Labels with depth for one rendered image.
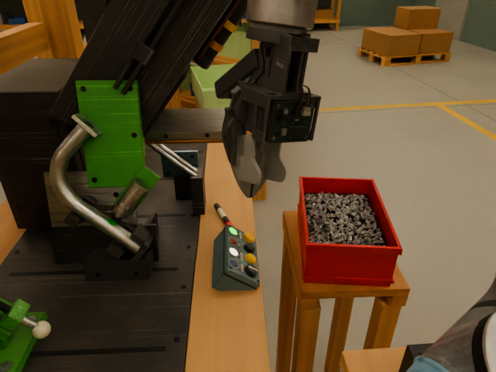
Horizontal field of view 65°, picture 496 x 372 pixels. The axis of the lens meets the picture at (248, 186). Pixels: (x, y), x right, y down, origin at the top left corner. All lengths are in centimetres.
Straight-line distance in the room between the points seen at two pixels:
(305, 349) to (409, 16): 644
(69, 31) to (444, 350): 147
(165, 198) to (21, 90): 43
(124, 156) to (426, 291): 178
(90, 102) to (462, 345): 70
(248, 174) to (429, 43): 658
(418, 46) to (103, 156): 634
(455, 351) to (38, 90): 82
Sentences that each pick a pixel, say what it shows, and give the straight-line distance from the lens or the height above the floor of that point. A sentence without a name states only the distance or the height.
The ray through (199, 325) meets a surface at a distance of 75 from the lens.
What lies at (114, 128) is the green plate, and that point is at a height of 118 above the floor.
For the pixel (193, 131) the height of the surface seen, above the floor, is 113.
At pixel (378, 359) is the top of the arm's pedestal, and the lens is 80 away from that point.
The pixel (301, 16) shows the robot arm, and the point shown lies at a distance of 43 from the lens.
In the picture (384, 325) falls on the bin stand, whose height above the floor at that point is 67.
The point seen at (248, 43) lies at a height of 86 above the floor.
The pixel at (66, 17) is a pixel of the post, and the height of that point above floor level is 129.
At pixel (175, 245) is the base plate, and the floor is 90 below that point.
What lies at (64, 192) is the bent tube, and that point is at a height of 108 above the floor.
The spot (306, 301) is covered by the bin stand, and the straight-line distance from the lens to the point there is 97.
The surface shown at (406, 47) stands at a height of 26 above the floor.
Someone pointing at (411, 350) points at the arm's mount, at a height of 94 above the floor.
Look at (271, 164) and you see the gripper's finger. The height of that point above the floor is 124.
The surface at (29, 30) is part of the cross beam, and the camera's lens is 152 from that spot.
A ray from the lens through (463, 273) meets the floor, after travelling 244.
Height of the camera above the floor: 147
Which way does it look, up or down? 31 degrees down
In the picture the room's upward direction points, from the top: straight up
